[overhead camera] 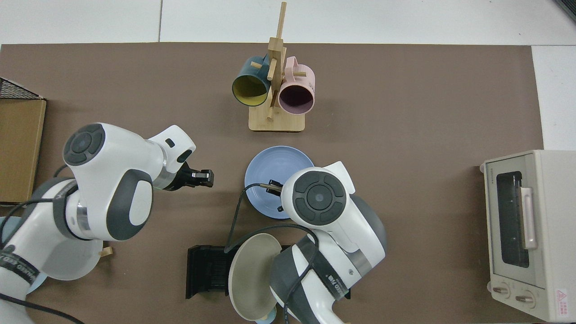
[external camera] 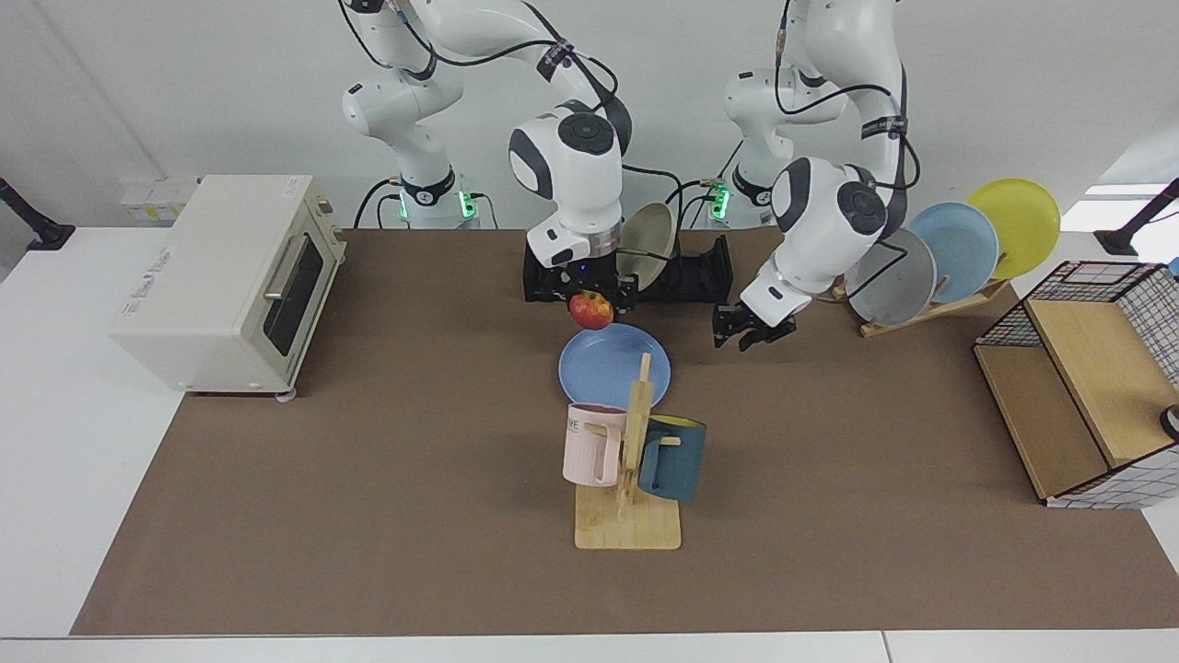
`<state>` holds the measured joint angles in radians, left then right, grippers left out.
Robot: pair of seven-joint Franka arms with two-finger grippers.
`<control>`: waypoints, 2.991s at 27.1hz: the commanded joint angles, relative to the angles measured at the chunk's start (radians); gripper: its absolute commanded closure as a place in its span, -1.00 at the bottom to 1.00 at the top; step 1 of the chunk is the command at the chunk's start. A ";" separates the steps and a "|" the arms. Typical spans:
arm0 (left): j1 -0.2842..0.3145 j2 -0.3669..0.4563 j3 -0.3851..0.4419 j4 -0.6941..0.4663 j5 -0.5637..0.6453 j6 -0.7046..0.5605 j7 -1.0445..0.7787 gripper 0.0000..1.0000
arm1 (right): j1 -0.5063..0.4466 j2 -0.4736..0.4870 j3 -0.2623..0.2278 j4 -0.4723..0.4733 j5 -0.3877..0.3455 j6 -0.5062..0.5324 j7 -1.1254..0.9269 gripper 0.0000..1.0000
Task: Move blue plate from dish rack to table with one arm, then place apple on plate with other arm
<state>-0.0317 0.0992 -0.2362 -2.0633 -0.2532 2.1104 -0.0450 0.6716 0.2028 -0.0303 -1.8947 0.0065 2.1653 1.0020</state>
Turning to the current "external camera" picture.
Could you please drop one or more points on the red yellow apple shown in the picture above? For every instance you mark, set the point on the red yellow apple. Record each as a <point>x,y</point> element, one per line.
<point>591,311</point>

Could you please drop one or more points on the beige grey plate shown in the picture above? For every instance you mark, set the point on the beige grey plate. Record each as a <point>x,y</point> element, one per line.
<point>649,239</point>

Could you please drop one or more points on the black dish rack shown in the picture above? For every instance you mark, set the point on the black dish rack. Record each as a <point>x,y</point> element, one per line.
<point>691,276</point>

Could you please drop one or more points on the wooden plate rack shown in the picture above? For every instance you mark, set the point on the wooden plate rack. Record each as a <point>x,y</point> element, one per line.
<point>930,313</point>

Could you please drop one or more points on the light blue plate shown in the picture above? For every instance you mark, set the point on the light blue plate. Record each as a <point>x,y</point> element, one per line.
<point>958,244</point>

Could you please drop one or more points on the yellow plate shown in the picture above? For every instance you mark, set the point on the yellow plate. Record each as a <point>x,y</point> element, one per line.
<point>1018,221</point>

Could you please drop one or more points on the dark teal cup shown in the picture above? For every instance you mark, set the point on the dark teal cup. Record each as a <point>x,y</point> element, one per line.
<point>672,460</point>

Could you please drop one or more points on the pink cup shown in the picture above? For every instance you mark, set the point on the pink cup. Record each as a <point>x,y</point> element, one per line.
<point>589,447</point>

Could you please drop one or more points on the wooden cup stand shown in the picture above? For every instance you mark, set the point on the wooden cup stand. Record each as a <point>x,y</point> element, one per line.
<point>626,529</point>

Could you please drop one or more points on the brown table cloth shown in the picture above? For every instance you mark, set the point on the brown table cloth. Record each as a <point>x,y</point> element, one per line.
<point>368,506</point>

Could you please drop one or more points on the pale toaster oven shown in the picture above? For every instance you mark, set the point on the pale toaster oven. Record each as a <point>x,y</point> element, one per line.
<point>212,267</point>

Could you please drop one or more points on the dark round object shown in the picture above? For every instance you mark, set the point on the dark round object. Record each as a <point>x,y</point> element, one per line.
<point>1172,424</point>

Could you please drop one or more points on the black camera stand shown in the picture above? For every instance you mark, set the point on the black camera stand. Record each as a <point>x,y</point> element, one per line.
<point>32,226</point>
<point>1138,226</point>

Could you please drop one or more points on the white wall socket box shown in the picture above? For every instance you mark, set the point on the white wall socket box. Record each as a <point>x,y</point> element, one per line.
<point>157,198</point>

